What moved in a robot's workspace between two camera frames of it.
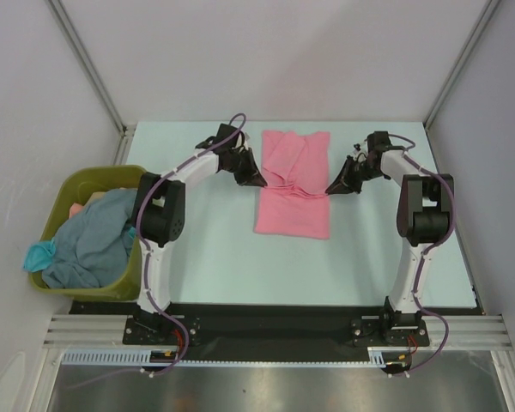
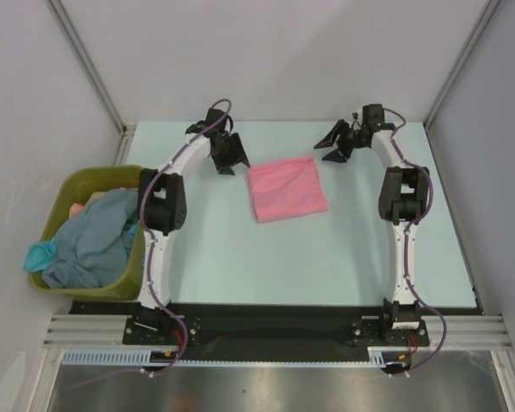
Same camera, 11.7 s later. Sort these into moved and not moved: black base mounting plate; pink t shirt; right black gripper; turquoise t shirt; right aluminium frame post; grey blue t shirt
Moved: right black gripper; pink t shirt
Not moved: right aluminium frame post; black base mounting plate; grey blue t shirt; turquoise t shirt
